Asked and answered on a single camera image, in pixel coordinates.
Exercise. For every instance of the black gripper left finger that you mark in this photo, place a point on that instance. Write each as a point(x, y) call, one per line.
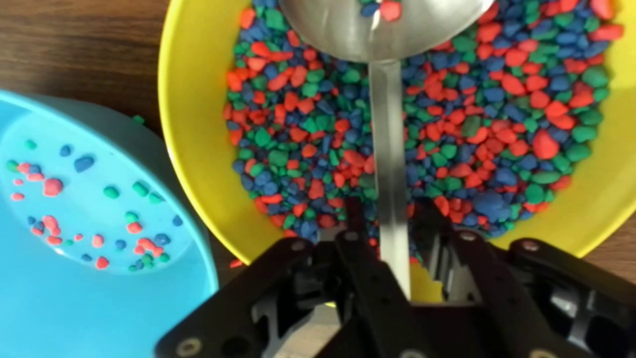
point(359, 298)

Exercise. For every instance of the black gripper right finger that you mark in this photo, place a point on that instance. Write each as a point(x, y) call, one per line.
point(504, 304)

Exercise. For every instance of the silver metal spoon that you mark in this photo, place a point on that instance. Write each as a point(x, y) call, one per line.
point(389, 165)

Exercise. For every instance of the yellow bowl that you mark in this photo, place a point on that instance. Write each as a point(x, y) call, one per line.
point(192, 131)

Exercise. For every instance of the blue bowl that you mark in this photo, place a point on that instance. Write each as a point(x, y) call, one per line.
point(67, 310)

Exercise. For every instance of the colourful gravel pebbles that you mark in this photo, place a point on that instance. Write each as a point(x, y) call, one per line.
point(498, 131)

